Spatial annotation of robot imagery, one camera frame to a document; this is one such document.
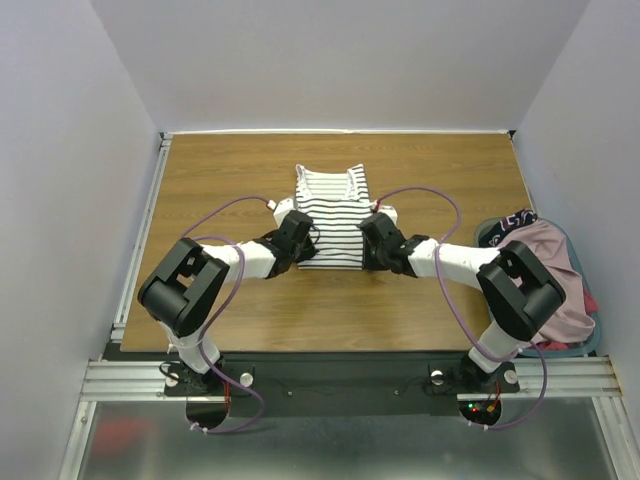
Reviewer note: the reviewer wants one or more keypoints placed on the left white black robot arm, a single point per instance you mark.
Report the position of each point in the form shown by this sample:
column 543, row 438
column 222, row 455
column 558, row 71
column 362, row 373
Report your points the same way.
column 181, row 291

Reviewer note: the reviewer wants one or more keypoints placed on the aluminium frame rail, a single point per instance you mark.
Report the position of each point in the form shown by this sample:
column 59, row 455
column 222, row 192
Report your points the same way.
column 579, row 377

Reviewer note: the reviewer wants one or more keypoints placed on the teal laundry basket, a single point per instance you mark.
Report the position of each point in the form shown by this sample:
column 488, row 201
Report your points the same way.
column 592, row 343

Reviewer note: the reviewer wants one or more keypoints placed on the pink tank top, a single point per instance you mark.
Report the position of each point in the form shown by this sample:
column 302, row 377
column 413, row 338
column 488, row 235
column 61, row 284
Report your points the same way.
column 551, row 247

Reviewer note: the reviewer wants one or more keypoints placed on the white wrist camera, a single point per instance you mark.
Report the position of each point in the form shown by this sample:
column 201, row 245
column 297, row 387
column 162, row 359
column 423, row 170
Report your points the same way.
column 377, row 206
column 281, row 209

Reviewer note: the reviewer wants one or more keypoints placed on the navy patterned garment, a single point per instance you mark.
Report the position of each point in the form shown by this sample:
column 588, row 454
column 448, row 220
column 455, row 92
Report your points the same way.
column 492, row 232

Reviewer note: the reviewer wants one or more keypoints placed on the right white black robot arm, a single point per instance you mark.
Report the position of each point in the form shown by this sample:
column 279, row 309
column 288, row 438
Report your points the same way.
column 522, row 295

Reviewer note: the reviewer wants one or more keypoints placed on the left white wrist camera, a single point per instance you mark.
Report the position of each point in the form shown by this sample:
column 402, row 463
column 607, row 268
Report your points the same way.
column 281, row 209

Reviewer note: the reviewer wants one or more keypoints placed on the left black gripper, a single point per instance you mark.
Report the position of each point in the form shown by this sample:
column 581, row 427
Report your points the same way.
column 309, row 253

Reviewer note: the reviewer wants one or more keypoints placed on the black white striped tank top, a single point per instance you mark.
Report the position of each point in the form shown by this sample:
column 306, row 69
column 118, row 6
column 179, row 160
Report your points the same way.
column 337, row 203

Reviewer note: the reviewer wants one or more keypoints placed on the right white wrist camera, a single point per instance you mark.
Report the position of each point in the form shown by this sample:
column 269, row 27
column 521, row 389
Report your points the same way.
column 377, row 206

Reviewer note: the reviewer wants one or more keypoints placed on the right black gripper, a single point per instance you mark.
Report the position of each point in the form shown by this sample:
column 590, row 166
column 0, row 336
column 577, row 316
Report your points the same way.
column 373, row 254

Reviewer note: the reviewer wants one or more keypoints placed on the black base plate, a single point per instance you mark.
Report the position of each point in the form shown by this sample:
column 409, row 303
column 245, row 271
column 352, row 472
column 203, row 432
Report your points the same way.
column 306, row 384

